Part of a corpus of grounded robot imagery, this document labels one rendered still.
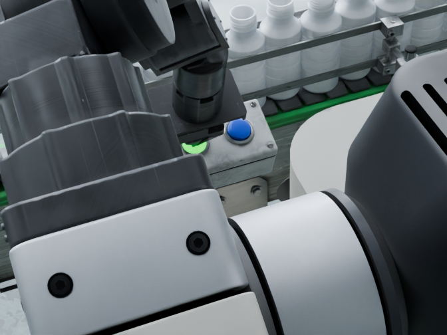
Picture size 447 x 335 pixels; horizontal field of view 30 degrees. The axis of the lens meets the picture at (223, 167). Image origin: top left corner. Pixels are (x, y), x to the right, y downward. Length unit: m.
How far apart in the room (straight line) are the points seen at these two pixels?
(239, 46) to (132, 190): 0.84
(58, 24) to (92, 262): 0.12
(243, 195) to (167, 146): 0.94
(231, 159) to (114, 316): 0.73
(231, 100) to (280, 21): 0.26
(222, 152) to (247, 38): 0.20
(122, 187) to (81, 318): 0.05
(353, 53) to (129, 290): 0.97
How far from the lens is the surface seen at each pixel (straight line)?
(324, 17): 1.20
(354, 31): 1.22
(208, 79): 0.86
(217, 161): 1.04
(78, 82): 0.38
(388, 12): 1.25
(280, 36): 1.19
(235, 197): 1.32
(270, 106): 1.26
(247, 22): 1.15
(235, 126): 1.05
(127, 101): 0.38
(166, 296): 0.33
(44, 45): 0.40
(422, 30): 1.31
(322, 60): 1.24
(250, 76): 1.20
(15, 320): 2.32
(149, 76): 1.15
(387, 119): 0.38
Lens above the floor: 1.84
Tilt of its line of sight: 46 degrees down
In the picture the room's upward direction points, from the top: 4 degrees counter-clockwise
